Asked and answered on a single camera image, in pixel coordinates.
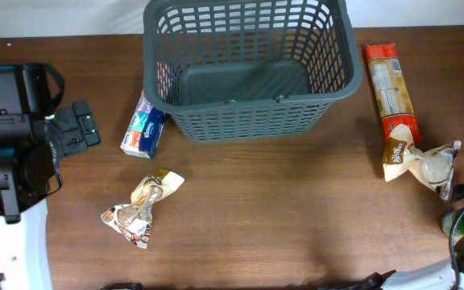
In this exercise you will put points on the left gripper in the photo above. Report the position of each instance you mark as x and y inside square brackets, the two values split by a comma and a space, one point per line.
[79, 125]

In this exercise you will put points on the tissue pack multipack box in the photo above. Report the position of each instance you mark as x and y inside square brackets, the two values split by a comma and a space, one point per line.
[143, 133]

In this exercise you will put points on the grey plastic shopping basket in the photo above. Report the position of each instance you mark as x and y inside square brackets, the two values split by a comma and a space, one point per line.
[227, 70]

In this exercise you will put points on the long pasta package red ends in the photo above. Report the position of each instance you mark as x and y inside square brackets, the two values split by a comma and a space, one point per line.
[391, 93]

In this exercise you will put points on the snack bag beige brown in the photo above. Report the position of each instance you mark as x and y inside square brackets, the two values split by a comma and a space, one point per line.
[134, 220]
[433, 168]

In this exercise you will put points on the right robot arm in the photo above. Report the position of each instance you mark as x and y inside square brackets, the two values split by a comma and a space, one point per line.
[445, 275]

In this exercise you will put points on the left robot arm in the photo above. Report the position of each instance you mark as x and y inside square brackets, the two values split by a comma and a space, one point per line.
[36, 132]

